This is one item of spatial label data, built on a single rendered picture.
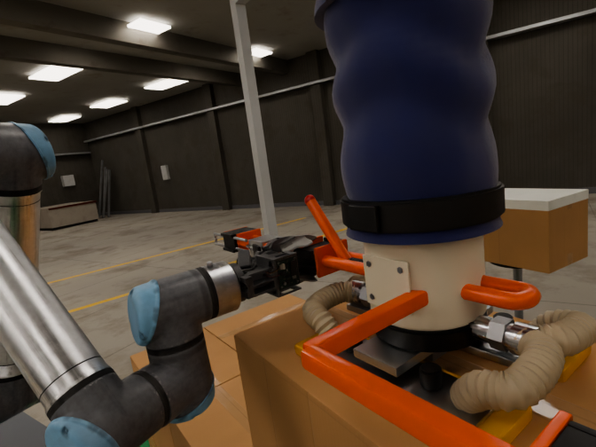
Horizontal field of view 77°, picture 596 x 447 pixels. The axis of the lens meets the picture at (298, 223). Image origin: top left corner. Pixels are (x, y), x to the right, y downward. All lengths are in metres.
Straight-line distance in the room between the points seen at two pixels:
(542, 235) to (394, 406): 2.13
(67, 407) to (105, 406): 0.04
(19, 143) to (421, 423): 0.83
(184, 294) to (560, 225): 2.17
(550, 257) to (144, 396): 2.17
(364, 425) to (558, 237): 2.07
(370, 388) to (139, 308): 0.37
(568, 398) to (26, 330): 0.70
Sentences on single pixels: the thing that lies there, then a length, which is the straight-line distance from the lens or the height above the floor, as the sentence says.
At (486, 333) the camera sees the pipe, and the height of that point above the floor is 1.16.
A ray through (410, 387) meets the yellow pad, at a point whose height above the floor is 1.11.
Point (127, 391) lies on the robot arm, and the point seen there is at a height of 1.14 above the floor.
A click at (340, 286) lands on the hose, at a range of 0.71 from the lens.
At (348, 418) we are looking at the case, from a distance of 0.54.
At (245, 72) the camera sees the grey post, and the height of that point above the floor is 2.40.
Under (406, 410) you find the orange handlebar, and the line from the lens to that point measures 0.32.
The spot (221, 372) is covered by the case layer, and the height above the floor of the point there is 0.54.
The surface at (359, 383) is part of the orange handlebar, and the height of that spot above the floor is 1.22.
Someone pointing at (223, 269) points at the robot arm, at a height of 1.25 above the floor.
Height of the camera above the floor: 1.42
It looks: 10 degrees down
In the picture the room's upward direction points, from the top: 8 degrees counter-clockwise
